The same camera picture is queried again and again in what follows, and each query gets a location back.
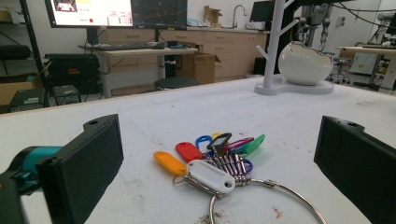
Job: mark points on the black keyboard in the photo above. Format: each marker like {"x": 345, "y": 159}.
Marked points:
{"x": 124, "y": 47}

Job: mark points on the white tree stand with egg bowl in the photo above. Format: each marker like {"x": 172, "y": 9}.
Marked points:
{"x": 303, "y": 67}

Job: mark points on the black electronic box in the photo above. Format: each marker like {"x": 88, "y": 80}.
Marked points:
{"x": 28, "y": 100}

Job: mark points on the wooden cabinet row with counter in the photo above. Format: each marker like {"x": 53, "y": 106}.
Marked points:
{"x": 233, "y": 46}

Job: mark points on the small black device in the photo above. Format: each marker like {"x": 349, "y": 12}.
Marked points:
{"x": 66, "y": 93}

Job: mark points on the flat brown cardboard box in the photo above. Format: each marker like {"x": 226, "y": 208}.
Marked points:
{"x": 15, "y": 88}

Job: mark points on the large brown cardboard box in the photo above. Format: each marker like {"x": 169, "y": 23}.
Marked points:
{"x": 197, "y": 68}

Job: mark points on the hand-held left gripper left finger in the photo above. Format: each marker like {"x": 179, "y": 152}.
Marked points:
{"x": 84, "y": 168}

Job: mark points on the black equipment case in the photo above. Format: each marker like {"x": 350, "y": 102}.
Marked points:
{"x": 73, "y": 71}

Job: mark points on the black round stool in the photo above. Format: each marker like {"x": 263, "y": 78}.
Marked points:
{"x": 176, "y": 83}

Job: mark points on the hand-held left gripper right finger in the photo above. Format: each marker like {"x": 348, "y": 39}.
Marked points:
{"x": 358, "y": 165}

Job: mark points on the black metal stand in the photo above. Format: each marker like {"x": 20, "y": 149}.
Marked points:
{"x": 31, "y": 43}

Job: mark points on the small black monitor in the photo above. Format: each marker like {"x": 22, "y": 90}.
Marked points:
{"x": 261, "y": 11}

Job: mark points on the light wooden desk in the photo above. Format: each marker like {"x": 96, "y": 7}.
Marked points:
{"x": 140, "y": 52}

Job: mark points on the small open cardboard box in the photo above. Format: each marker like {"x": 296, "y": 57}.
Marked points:
{"x": 212, "y": 15}

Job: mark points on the computer monitor with dark screen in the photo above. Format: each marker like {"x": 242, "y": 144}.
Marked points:
{"x": 158, "y": 14}

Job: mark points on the light wooden work table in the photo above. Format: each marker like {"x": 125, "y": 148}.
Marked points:
{"x": 367, "y": 49}

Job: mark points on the metal faucet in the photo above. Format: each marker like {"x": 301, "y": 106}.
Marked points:
{"x": 235, "y": 14}

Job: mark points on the computer monitor with white screen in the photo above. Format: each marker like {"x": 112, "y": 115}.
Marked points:
{"x": 93, "y": 12}

